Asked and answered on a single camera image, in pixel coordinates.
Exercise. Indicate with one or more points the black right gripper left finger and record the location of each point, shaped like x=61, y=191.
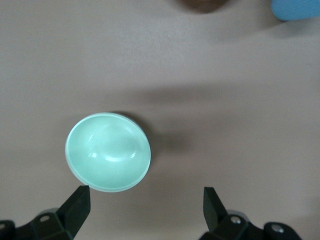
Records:
x=75, y=212

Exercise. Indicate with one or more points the blue bowl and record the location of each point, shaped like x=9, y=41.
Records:
x=297, y=8

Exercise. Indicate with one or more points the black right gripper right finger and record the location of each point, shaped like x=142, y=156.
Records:
x=215, y=217

